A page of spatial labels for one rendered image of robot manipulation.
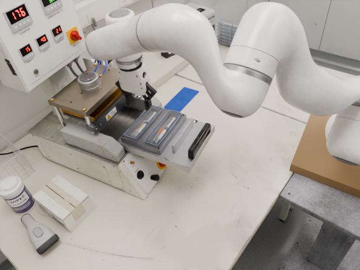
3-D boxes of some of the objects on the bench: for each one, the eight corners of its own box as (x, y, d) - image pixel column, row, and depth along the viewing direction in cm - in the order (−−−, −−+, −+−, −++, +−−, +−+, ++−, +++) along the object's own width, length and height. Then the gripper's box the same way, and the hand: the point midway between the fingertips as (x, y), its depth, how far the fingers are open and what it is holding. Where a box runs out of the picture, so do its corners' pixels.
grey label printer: (170, 35, 206) (167, 10, 194) (190, 24, 215) (189, 0, 203) (197, 46, 192) (196, 20, 181) (217, 34, 202) (217, 8, 190)
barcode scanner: (15, 228, 114) (4, 217, 108) (33, 213, 118) (24, 201, 112) (45, 260, 104) (35, 249, 98) (64, 242, 108) (55, 231, 102)
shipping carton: (40, 208, 119) (31, 195, 113) (67, 186, 126) (59, 173, 120) (69, 234, 110) (60, 222, 104) (96, 209, 117) (89, 196, 110)
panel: (147, 196, 118) (121, 161, 110) (181, 144, 137) (162, 111, 128) (150, 196, 117) (124, 161, 108) (185, 144, 135) (165, 111, 127)
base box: (45, 159, 138) (29, 132, 126) (97, 110, 161) (87, 83, 149) (144, 200, 118) (136, 172, 106) (187, 137, 140) (184, 109, 129)
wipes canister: (9, 208, 121) (-10, 185, 110) (29, 193, 125) (12, 170, 115) (21, 219, 116) (1, 197, 106) (40, 203, 121) (24, 180, 110)
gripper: (100, 62, 96) (113, 106, 109) (147, 73, 90) (155, 118, 102) (114, 51, 101) (125, 94, 113) (159, 60, 94) (165, 105, 107)
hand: (139, 102), depth 107 cm, fingers open, 7 cm apart
